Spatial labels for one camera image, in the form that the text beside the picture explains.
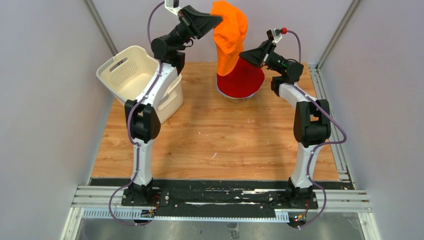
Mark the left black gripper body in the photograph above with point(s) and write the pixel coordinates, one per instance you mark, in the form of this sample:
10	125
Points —
180	35

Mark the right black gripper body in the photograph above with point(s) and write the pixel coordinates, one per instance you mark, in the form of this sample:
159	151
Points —
275	62

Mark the red bucket hat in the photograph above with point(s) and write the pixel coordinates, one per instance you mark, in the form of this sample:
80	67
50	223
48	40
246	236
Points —
239	79

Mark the orange bucket hat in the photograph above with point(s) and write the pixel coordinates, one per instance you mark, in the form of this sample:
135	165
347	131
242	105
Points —
229	35

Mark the purple bucket hat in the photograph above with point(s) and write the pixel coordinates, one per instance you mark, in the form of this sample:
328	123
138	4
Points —
227	96

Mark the wooden hat stand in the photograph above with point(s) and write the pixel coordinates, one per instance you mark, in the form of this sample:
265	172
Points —
238	100

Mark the white plastic basket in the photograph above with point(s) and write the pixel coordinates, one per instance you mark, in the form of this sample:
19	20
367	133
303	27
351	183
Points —
128	73

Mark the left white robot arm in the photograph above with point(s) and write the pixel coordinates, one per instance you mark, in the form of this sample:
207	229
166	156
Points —
142	121

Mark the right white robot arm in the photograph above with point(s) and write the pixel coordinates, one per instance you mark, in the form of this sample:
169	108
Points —
311	128

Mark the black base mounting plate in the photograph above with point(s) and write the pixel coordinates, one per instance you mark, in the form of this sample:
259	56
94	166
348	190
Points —
208	199

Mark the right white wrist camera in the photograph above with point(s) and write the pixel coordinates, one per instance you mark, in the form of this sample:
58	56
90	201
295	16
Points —
275	35

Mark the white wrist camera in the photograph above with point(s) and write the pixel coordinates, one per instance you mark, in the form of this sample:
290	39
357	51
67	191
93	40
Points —
275	35
172	6

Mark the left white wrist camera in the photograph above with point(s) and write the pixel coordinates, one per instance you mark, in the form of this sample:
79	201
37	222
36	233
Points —
172	6

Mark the aluminium frame rail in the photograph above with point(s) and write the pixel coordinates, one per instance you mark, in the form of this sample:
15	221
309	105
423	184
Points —
89	202

